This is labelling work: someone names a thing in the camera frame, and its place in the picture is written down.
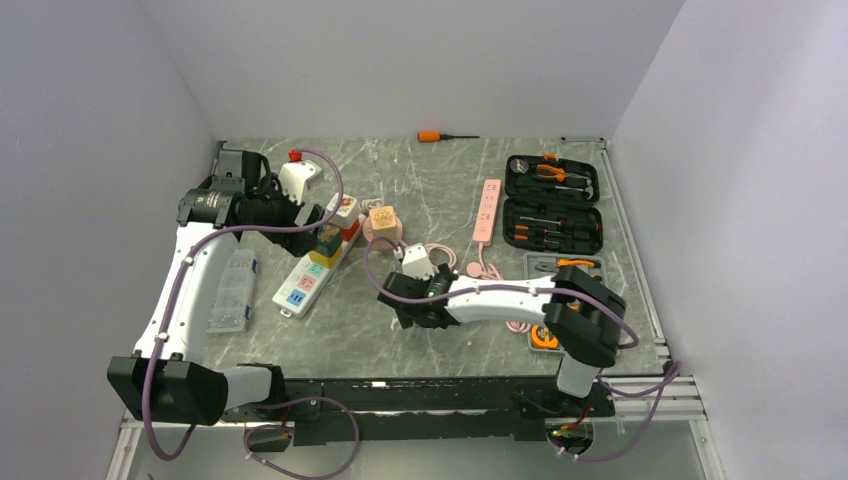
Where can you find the orange handled screwdriver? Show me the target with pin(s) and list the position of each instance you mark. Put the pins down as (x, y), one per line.
(435, 137)

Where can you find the grey tool tray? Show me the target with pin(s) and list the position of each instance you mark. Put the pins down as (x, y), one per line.
(539, 264)

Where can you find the beige cube adapter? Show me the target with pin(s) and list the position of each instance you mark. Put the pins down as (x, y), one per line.
(383, 222)

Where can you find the red cube adapter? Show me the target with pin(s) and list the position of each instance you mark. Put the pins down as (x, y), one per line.
(349, 234)

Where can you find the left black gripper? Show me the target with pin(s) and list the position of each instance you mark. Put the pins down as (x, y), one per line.
(296, 243)

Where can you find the orange pliers in case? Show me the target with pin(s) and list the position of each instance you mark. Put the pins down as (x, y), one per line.
(548, 172)

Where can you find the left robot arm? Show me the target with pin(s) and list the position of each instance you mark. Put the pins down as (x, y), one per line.
(164, 378)

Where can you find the clear plastic screw box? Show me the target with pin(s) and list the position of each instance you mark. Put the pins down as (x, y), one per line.
(232, 307)

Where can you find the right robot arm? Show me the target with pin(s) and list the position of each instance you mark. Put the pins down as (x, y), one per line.
(585, 317)

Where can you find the white cube adapter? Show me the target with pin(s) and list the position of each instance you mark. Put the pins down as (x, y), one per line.
(343, 211)

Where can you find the pink round socket base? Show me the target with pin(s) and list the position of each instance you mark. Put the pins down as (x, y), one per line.
(441, 254)

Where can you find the pink power strip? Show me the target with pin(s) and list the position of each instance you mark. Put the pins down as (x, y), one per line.
(486, 217)

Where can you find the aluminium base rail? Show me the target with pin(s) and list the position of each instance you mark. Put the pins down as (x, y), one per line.
(531, 397)

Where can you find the orange tape measure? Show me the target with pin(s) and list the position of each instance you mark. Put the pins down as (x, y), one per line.
(541, 339)

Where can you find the yellow cube adapter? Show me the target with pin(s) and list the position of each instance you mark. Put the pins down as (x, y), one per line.
(326, 258)

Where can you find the black tool case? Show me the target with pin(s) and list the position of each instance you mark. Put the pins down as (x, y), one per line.
(548, 216)

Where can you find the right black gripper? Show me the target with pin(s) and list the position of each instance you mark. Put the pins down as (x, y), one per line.
(406, 319)

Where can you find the green cube adapter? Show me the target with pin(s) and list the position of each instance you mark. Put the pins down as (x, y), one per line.
(329, 240)

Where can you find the white power strip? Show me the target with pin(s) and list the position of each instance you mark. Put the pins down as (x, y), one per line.
(299, 290)

